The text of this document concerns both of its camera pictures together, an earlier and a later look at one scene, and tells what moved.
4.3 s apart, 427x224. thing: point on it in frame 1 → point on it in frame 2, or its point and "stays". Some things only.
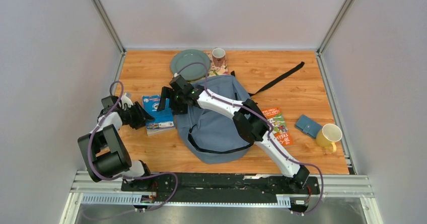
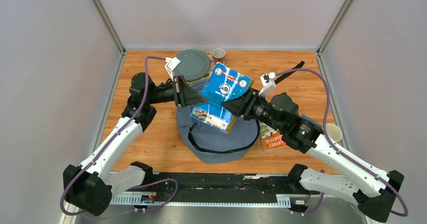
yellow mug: (328, 135) stays
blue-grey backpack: (211, 135) stays
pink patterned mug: (218, 55) stays
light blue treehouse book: (163, 120) → (224, 84)
